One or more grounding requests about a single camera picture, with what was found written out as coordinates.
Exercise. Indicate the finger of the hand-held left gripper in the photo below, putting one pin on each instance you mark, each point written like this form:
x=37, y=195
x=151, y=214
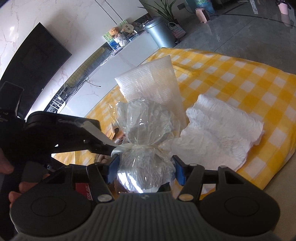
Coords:
x=100, y=148

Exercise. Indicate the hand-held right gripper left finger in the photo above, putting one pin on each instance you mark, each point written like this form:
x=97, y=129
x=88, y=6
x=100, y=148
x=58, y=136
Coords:
x=113, y=168

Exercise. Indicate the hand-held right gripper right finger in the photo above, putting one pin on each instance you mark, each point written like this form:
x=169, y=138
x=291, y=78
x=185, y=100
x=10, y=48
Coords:
x=179, y=170

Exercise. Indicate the clear plastic bag bundle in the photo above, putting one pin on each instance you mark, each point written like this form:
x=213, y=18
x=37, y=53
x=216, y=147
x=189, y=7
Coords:
x=145, y=125

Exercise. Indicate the white cloth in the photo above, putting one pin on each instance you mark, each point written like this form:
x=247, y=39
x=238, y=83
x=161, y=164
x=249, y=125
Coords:
x=219, y=129

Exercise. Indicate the white foam sheet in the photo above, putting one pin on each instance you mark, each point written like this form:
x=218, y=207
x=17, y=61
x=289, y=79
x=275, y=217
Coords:
x=152, y=81

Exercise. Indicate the person's left hand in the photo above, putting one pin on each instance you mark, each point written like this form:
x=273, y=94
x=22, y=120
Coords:
x=23, y=190

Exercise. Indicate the silver and yellow packet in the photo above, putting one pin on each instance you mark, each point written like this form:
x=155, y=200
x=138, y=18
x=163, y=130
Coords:
x=110, y=134

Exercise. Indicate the white wifi router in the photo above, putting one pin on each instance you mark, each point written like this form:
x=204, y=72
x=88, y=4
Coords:
x=59, y=102

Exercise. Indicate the white marble television console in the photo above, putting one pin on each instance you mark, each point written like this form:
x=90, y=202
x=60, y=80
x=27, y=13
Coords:
x=129, y=53

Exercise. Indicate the green and blue painting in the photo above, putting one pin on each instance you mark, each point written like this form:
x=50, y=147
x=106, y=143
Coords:
x=113, y=42

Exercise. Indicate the yellow checkered tablecloth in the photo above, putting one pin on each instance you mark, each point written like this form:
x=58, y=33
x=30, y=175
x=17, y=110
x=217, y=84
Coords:
x=231, y=76

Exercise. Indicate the small teddy bear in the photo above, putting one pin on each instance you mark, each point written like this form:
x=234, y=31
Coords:
x=115, y=33

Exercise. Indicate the round paper fan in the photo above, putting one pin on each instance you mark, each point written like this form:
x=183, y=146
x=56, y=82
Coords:
x=127, y=27

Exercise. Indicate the shell ornament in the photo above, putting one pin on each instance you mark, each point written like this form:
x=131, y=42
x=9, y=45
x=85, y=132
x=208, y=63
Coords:
x=139, y=26

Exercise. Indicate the grey metal trash can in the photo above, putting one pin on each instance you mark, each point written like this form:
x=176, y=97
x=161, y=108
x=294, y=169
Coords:
x=159, y=32

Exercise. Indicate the woven basket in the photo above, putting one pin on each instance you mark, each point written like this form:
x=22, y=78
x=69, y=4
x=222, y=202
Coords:
x=177, y=30

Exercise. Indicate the long-leaf potted plant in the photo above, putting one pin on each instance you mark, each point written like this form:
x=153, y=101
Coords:
x=161, y=9

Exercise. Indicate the pink space heater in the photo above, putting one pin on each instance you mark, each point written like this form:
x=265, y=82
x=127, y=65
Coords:
x=203, y=15

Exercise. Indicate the blue water jug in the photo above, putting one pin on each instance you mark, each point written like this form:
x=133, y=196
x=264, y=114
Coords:
x=204, y=5

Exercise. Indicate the pink container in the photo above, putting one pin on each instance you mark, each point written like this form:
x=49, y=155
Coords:
x=284, y=6

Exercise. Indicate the black wall television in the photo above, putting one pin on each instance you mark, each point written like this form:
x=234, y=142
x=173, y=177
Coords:
x=34, y=69

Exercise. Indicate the wall outlet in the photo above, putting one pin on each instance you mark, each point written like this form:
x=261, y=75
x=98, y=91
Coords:
x=181, y=6

